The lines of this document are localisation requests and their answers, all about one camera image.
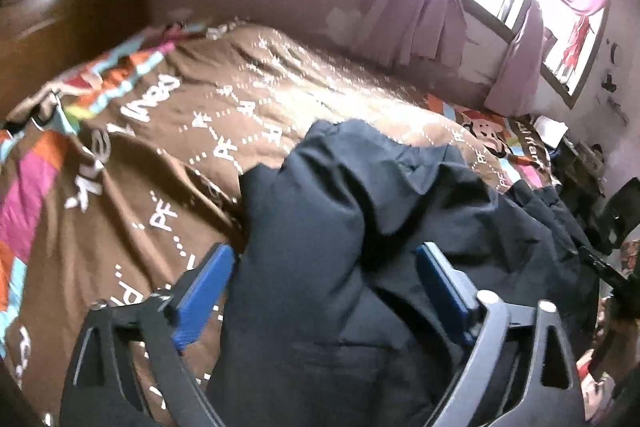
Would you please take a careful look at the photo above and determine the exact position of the dark navy padded jacket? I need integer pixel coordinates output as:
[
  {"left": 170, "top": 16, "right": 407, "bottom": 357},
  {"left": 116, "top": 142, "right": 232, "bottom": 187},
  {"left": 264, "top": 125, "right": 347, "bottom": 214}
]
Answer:
[{"left": 206, "top": 120, "right": 597, "bottom": 426}]

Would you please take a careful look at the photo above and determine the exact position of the black chair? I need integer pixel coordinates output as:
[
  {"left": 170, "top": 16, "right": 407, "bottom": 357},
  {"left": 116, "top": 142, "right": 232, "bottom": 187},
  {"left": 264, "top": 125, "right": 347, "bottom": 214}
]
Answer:
[{"left": 587, "top": 176, "right": 640, "bottom": 257}]

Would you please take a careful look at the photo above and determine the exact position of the dark bedside desk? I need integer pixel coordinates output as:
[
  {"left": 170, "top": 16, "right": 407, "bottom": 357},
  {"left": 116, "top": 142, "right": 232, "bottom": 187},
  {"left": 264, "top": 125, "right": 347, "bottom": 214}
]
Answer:
[{"left": 550, "top": 138, "right": 603, "bottom": 200}]

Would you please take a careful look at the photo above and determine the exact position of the white item by bed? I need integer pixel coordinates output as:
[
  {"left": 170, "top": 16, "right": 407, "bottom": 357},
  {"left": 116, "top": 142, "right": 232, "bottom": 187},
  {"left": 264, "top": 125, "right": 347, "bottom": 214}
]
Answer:
[{"left": 534, "top": 115, "right": 568, "bottom": 150}]

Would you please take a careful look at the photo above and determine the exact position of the colourful cartoon monkey quilt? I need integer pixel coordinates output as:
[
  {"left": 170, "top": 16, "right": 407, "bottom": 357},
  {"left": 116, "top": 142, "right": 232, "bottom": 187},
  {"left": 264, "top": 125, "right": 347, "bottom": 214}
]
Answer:
[{"left": 1, "top": 23, "right": 554, "bottom": 426}]

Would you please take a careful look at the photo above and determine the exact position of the brown wooden headboard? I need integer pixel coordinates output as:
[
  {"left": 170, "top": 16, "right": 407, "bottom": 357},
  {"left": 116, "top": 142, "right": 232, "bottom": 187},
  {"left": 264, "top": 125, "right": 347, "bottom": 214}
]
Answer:
[{"left": 1, "top": 0, "right": 149, "bottom": 116}]

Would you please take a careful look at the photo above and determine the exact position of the round wall clock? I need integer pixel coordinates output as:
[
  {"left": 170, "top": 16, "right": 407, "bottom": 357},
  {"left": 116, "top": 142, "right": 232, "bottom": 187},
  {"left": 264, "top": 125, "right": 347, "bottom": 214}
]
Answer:
[{"left": 610, "top": 42, "right": 623, "bottom": 67}]

